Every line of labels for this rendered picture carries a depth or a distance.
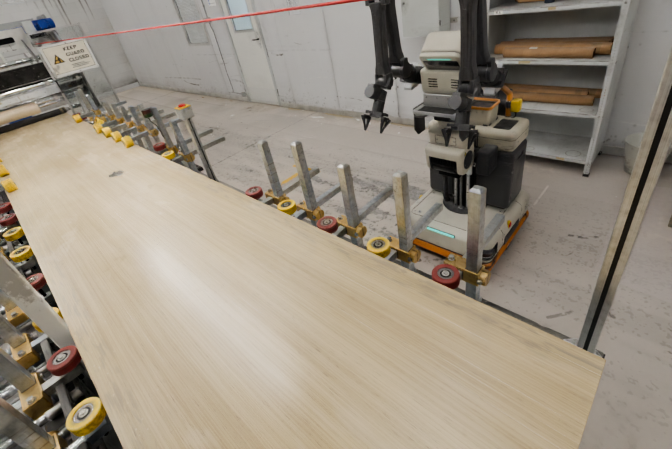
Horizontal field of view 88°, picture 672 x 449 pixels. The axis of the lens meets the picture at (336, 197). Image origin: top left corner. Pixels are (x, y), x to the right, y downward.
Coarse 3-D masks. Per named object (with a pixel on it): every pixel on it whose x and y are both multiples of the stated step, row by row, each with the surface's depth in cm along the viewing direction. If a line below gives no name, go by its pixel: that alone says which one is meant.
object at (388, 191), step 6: (384, 192) 159; (390, 192) 161; (378, 198) 156; (384, 198) 158; (366, 204) 154; (372, 204) 153; (378, 204) 156; (360, 210) 151; (366, 210) 150; (372, 210) 154; (360, 216) 148; (342, 228) 142; (336, 234) 140; (342, 234) 142
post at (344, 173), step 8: (344, 168) 126; (344, 176) 127; (344, 184) 130; (352, 184) 132; (344, 192) 132; (352, 192) 133; (344, 200) 135; (352, 200) 134; (352, 208) 136; (352, 216) 137; (352, 224) 140; (352, 240) 146; (360, 240) 145
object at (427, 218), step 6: (438, 204) 146; (432, 210) 143; (438, 210) 144; (426, 216) 141; (432, 216) 142; (420, 222) 138; (426, 222) 139; (414, 228) 136; (420, 228) 137; (414, 234) 134; (390, 252) 127; (396, 252) 127; (390, 258) 125
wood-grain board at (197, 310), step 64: (64, 128) 345; (64, 192) 208; (128, 192) 192; (192, 192) 178; (64, 256) 149; (128, 256) 141; (192, 256) 133; (256, 256) 126; (320, 256) 120; (128, 320) 111; (192, 320) 106; (256, 320) 102; (320, 320) 98; (384, 320) 94; (448, 320) 91; (512, 320) 87; (128, 384) 92; (192, 384) 88; (256, 384) 85; (320, 384) 82; (384, 384) 80; (448, 384) 77; (512, 384) 75; (576, 384) 73; (128, 448) 78; (192, 448) 76; (256, 448) 73; (320, 448) 71; (384, 448) 69; (448, 448) 67; (512, 448) 66; (576, 448) 64
